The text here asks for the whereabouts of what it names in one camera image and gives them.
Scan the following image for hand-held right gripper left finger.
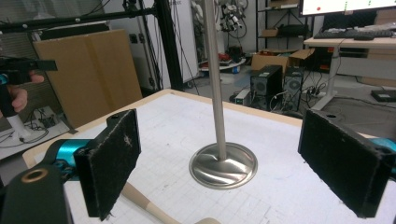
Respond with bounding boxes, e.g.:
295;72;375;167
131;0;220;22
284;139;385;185
57;108;142;222

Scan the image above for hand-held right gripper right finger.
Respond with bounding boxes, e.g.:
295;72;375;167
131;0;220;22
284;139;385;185
298;108;396;218

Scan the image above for wooden stick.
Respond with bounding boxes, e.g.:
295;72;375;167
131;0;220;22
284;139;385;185
120;181;183;224

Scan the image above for flat cardboard sheet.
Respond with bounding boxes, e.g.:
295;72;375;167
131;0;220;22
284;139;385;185
32;29;144;129

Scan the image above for white grid mat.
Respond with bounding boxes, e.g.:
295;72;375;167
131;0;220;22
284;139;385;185
34;92;396;224

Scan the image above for flat black box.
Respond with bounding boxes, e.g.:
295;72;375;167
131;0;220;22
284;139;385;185
371;89;396;103

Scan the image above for black computer tower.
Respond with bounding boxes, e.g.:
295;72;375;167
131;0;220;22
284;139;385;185
249;64;284;110
282;66;304;110

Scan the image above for small white device box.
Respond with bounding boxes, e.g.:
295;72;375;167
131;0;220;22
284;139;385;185
234;88;252;105

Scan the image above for white-legged wooden desk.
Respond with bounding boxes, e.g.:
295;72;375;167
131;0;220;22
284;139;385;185
303;36;396;112

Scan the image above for open cardboard box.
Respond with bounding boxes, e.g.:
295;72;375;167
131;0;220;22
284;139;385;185
251;48;316;75

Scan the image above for black keyboard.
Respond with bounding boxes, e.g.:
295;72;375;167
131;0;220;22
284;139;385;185
313;28;394;41

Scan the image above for silver metal stand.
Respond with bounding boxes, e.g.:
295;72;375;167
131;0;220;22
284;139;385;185
189;0;259;190

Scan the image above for black metal shelf rack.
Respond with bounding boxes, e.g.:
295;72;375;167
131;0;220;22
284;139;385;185
255;0;308;52

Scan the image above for white panel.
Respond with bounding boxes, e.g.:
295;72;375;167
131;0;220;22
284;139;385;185
169;0;200;84

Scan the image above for white round platform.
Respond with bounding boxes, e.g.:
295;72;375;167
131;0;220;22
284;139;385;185
199;58;247;75

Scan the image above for computer monitor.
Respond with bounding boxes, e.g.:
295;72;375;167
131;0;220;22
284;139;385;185
299;0;396;17

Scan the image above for black floor cables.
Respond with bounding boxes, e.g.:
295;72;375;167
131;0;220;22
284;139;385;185
29;106;62;130

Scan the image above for white cylinder post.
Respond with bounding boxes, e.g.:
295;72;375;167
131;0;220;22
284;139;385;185
5;114;35;142

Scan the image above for black aluminium frame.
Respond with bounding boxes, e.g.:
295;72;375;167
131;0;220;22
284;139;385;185
0;0;185;91

